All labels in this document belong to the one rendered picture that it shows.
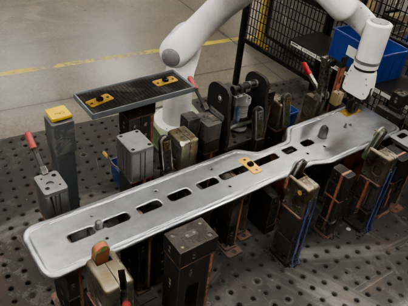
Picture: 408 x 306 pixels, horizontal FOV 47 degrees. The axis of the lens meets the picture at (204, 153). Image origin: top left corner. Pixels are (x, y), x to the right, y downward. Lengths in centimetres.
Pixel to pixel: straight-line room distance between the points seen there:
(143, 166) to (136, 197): 10
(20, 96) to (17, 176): 195
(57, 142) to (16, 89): 251
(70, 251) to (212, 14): 92
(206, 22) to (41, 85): 244
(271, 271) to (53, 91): 268
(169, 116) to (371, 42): 84
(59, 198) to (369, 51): 107
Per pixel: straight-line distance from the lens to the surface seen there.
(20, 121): 356
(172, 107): 194
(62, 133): 145
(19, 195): 188
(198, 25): 173
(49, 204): 135
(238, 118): 169
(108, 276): 111
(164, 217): 132
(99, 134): 214
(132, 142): 139
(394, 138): 187
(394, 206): 204
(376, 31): 164
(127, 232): 128
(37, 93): 387
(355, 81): 172
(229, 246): 165
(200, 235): 124
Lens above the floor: 193
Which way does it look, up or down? 37 degrees down
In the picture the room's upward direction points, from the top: 6 degrees clockwise
